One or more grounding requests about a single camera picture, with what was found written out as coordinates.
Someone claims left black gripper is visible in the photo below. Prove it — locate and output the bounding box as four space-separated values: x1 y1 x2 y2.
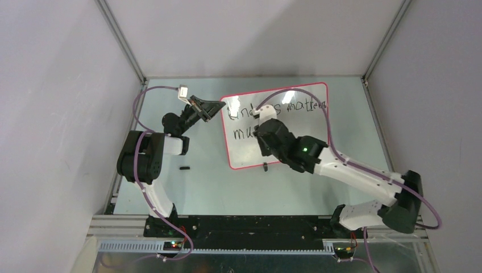
179 96 225 135

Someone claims pink framed whiteboard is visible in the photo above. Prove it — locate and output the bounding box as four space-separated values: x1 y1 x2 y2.
221 82 329 169

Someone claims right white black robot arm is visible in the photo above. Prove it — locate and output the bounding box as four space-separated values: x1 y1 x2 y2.
254 119 423 238

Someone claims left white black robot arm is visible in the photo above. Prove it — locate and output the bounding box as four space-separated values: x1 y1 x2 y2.
117 96 226 237

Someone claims right circuit board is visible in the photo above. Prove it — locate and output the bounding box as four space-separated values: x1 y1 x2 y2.
334 247 356 260

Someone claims circuit board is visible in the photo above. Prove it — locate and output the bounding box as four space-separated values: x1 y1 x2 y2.
163 241 184 251
334 247 356 260

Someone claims left circuit board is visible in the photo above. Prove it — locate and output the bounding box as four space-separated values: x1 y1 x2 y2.
163 241 184 251

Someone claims white object at corner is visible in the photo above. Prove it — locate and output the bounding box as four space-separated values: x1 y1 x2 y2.
71 236 98 273

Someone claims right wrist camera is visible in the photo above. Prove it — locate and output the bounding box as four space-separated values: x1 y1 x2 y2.
253 105 277 125

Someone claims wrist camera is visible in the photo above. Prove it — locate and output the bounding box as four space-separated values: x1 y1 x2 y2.
177 85 190 105
253 105 277 125

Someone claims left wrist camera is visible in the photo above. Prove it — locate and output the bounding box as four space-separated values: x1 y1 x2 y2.
177 85 190 105

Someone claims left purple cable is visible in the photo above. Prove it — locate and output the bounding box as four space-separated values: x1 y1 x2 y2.
131 86 194 273

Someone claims purple cable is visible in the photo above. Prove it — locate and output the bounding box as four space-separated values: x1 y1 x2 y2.
256 88 442 273
131 86 194 273

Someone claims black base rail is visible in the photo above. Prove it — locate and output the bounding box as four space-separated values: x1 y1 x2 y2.
143 215 368 250

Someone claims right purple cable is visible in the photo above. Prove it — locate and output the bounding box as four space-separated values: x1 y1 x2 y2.
256 88 442 273

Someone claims aluminium frame profile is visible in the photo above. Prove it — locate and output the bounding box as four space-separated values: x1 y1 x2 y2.
86 214 148 240

